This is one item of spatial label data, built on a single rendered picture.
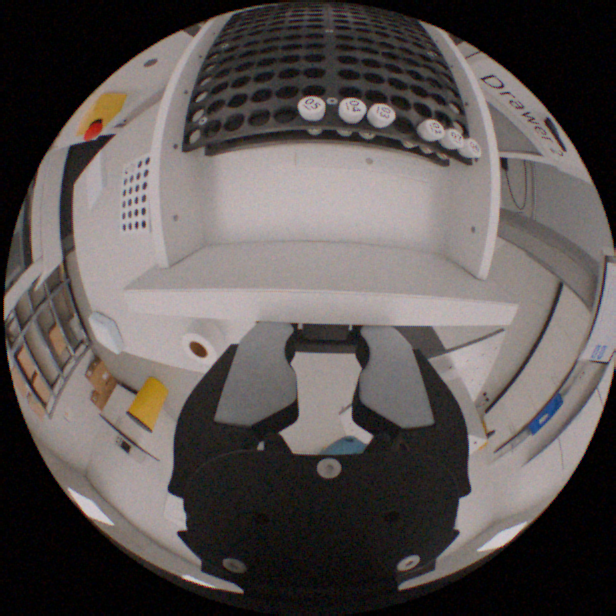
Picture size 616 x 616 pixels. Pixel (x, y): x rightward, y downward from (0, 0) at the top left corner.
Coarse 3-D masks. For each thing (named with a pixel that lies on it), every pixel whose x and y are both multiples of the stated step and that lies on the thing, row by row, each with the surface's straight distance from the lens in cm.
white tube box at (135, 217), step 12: (144, 156) 33; (144, 168) 33; (132, 180) 36; (144, 180) 32; (132, 192) 34; (144, 192) 32; (120, 204) 37; (132, 204) 34; (144, 204) 32; (120, 216) 37; (132, 216) 34; (144, 216) 32; (120, 228) 37; (132, 228) 34; (144, 228) 32
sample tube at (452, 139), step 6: (444, 132) 13; (450, 132) 13; (456, 132) 13; (444, 138) 13; (450, 138) 12; (456, 138) 13; (462, 138) 13; (444, 144) 13; (450, 144) 13; (456, 144) 13; (462, 144) 13; (426, 150) 15; (432, 150) 15
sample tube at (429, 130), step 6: (426, 120) 12; (432, 120) 12; (420, 126) 12; (426, 126) 12; (432, 126) 12; (438, 126) 12; (420, 132) 12; (426, 132) 12; (432, 132) 12; (438, 132) 12; (426, 138) 12; (432, 138) 12; (438, 138) 12; (408, 144) 15; (414, 144) 14
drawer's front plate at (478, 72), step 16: (480, 64) 34; (496, 64) 33; (480, 80) 37; (496, 80) 36; (512, 80) 35; (496, 96) 40; (512, 96) 39; (528, 96) 38; (512, 112) 43; (544, 112) 40; (528, 128) 47; (544, 128) 45; (560, 128) 43; (544, 144) 51; (560, 160) 55; (576, 160) 51
